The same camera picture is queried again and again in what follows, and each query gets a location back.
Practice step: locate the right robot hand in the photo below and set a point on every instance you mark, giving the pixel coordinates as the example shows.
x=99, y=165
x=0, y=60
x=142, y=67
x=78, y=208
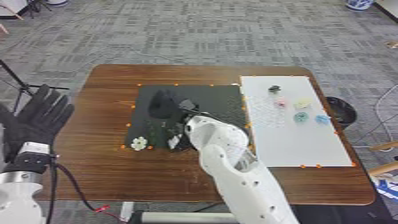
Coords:
x=163, y=105

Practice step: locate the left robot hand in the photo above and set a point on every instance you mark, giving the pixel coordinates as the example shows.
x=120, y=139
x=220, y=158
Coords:
x=37, y=116

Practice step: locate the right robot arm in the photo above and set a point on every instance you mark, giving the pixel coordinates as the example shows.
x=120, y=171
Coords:
x=241, y=173

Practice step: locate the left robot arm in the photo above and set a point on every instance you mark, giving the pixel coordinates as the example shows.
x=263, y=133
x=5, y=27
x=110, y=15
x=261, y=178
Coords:
x=19, y=186

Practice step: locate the bunch of white flowers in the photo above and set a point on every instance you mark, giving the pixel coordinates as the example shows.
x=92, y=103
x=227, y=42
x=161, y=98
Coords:
x=266, y=113

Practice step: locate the green sprig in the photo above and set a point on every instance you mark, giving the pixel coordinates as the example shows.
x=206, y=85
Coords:
x=154, y=130

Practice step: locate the dark mat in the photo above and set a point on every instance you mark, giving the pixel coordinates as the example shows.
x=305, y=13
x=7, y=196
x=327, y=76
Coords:
x=218, y=100

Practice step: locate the white flower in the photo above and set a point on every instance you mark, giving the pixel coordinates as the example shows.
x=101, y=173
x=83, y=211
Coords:
x=138, y=143

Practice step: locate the dark green flower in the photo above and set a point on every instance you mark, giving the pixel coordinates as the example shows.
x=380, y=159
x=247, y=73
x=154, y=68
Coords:
x=273, y=88

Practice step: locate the pink flower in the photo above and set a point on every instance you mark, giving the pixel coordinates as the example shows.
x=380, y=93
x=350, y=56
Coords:
x=280, y=103

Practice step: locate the teal flower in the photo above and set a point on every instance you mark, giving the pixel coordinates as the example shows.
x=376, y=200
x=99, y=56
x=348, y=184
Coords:
x=300, y=116

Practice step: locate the yellow flower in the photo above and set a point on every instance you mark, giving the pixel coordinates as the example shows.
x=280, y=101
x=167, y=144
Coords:
x=302, y=102

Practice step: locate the white sheet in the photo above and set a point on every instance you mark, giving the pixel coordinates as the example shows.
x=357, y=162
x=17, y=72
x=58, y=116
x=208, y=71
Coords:
x=295, y=143

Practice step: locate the blue flower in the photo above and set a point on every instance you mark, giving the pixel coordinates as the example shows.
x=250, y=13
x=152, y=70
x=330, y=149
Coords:
x=321, y=119

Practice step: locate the black round bin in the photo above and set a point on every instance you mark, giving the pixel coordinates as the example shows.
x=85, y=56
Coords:
x=344, y=111

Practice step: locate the pale grey bar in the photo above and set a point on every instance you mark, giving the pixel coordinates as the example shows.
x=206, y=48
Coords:
x=186, y=218

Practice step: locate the blue and white vase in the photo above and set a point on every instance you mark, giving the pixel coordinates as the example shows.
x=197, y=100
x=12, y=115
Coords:
x=359, y=4

